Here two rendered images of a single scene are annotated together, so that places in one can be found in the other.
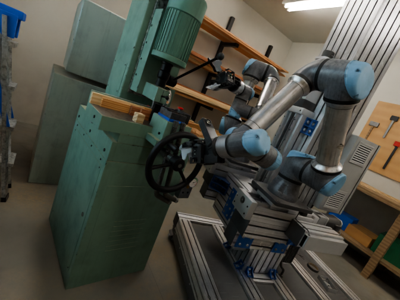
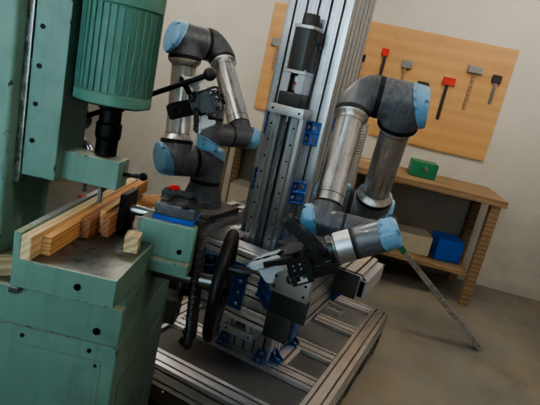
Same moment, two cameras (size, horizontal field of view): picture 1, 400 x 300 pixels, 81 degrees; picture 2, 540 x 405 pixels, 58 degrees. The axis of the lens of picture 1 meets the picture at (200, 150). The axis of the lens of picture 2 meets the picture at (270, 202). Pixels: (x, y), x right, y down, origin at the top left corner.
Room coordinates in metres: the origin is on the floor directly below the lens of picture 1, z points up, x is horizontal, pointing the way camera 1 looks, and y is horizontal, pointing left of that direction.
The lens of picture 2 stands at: (0.07, 0.82, 1.33)
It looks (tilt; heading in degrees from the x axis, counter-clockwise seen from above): 14 degrees down; 316
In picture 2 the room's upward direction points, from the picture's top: 13 degrees clockwise
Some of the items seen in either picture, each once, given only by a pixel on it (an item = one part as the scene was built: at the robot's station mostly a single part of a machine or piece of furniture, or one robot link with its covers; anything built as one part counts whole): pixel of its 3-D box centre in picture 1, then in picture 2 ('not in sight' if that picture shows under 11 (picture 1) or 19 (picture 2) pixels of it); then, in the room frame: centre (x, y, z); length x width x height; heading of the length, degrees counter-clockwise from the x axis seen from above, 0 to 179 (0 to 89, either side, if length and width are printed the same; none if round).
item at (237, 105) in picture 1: (240, 109); (214, 133); (1.37, -0.12, 1.12); 0.11 x 0.08 x 0.11; 83
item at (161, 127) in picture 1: (169, 128); (173, 231); (1.06, 0.17, 0.91); 0.15 x 0.14 x 0.09; 135
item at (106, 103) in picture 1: (159, 117); (106, 208); (1.23, 0.27, 0.92); 0.62 x 0.02 x 0.04; 135
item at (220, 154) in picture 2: not in sight; (206, 161); (1.56, -0.26, 0.98); 0.13 x 0.12 x 0.14; 83
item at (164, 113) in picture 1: (176, 115); (179, 204); (1.06, 0.16, 0.99); 0.13 x 0.11 x 0.06; 135
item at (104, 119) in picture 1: (158, 131); (137, 241); (1.12, 0.23, 0.87); 0.61 x 0.30 x 0.06; 135
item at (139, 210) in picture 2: (162, 115); (139, 210); (1.13, 0.23, 0.95); 0.09 x 0.07 x 0.09; 135
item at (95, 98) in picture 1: (149, 113); (91, 209); (1.21, 0.32, 0.92); 0.60 x 0.02 x 0.05; 135
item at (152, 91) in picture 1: (155, 94); (95, 170); (1.21, 0.32, 1.03); 0.14 x 0.07 x 0.09; 45
